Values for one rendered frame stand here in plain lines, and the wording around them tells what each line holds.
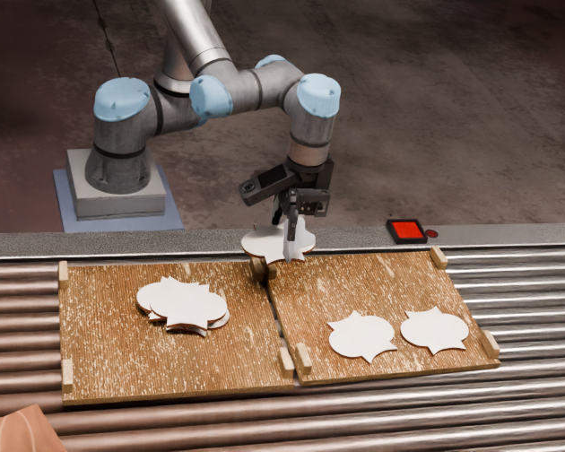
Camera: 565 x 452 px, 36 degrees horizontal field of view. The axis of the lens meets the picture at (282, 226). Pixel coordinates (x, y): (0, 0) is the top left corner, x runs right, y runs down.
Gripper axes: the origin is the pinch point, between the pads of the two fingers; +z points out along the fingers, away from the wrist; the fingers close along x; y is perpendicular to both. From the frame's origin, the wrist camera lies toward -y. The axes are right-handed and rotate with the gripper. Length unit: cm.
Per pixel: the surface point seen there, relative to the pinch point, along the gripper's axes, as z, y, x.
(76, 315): 12.5, -38.7, -5.2
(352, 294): 12.1, 17.3, -3.0
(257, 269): 9.5, -2.2, 2.9
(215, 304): 9.0, -12.9, -7.6
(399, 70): 105, 152, 279
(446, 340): 11.1, 32.1, -18.4
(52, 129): 106, -38, 213
